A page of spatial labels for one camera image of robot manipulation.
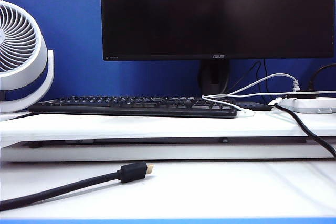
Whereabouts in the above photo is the white Type-C charging cable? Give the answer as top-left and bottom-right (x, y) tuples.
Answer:
(201, 90), (336, 117)

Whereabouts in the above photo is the white two-tier desk riser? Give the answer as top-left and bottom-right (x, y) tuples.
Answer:
(0, 111), (336, 163)

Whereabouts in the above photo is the black computer keyboard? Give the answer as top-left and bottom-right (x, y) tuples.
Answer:
(28, 95), (238, 119)

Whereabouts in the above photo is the black monitor stand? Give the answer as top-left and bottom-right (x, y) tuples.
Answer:
(198, 60), (232, 98)

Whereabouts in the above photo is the black ASUS computer monitor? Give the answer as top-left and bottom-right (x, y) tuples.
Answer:
(100, 0), (336, 62)

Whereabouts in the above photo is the blue cubicle partition panel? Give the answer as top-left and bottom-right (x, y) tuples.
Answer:
(0, 0), (336, 104)

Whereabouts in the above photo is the white desk fan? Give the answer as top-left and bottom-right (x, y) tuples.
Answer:
(0, 0), (55, 113)

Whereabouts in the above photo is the white power strip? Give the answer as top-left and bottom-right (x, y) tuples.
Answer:
(269, 97), (336, 115)

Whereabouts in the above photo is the black HDMI cable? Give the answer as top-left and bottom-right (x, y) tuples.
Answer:
(0, 161), (155, 212)

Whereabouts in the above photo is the thin black cable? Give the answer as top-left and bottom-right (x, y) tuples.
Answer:
(230, 60), (264, 98)
(262, 60), (271, 98)

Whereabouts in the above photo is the grey-white ethernet cable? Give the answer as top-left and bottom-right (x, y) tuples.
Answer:
(209, 73), (301, 98)

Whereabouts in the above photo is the black plug with cord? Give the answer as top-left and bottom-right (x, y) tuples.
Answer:
(283, 63), (336, 100)

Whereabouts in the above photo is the thick black power cable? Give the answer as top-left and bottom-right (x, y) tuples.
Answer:
(274, 103), (336, 158)

